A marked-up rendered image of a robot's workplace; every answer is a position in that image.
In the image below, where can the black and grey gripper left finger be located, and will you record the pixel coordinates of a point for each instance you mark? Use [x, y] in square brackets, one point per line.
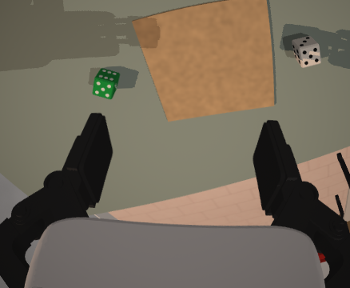
[67, 193]

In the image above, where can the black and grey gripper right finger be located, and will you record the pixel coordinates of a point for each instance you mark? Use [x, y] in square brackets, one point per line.
[294, 203]

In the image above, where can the white die with black pips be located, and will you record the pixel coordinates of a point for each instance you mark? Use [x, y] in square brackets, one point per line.
[306, 51]

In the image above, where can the tan mat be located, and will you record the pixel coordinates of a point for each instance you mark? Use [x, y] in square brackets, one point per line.
[211, 58]

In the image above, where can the green die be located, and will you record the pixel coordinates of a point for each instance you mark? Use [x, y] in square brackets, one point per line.
[105, 83]

